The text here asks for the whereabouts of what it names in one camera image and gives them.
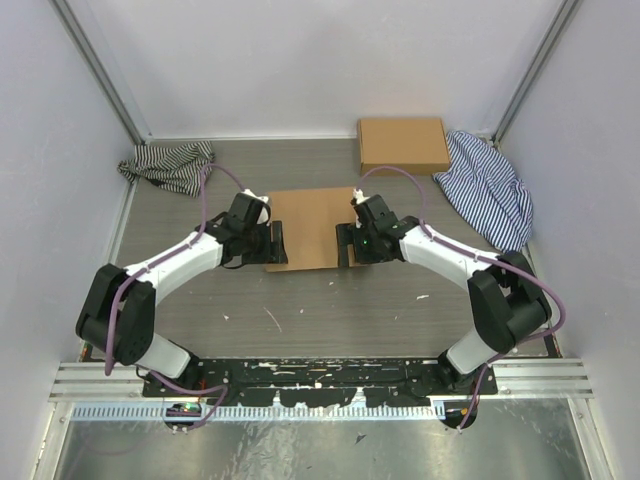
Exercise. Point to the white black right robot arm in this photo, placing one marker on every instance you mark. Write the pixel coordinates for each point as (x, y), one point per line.
(507, 302)

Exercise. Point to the closed brown cardboard box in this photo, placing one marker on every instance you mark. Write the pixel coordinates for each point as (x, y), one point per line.
(414, 144)

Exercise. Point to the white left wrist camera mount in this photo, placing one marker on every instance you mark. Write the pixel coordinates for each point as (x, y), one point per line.
(250, 193)

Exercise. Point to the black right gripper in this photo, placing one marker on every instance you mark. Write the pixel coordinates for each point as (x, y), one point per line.
(349, 234)

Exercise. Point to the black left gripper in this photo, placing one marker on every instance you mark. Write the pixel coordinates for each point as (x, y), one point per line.
(274, 252)

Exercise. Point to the slotted grey cable duct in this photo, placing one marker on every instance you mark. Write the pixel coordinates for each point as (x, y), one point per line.
(192, 412)

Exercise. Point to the aluminium frame rail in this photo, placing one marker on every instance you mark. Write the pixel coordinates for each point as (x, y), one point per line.
(87, 382)

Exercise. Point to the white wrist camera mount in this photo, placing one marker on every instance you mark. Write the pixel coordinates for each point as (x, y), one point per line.
(358, 197)
(250, 193)

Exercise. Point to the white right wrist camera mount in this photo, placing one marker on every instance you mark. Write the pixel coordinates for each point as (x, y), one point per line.
(358, 197)

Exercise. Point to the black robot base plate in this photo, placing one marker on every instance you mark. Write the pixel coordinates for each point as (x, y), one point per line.
(315, 383)

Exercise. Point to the black white striped cloth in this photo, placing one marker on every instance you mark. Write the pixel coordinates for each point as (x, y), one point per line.
(175, 169)

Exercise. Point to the blue white striped cloth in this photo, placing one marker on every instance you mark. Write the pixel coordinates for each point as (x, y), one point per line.
(484, 189)

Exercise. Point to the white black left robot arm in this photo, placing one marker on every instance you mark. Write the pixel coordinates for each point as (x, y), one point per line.
(118, 315)

